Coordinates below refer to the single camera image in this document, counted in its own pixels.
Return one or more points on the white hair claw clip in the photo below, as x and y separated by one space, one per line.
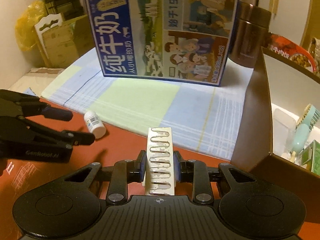
159 177

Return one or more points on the yellow plastic bag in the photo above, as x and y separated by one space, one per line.
24 33

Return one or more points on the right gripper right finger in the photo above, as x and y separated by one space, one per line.
199 174

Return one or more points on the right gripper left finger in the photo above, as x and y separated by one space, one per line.
120 175

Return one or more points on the red printed mat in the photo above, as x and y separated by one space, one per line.
253 153

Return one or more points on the cardboard boxes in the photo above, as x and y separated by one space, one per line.
62 42

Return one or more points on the red instant rice bowl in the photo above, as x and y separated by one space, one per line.
289 50

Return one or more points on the beige quilted cover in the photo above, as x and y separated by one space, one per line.
314 49

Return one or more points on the plaid pastel cloth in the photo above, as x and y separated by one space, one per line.
203 118

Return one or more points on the brown thermos jar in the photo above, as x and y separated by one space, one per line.
250 29

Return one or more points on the clear plastic case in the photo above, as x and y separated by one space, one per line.
284 127

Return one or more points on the blue milk carton box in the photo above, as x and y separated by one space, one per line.
181 40

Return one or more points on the light blue handheld fan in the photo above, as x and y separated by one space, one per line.
304 127

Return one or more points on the green medicine box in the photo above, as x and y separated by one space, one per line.
309 158

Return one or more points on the white pill bottle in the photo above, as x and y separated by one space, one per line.
94 124

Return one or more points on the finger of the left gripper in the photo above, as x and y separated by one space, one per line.
15 104
16 124

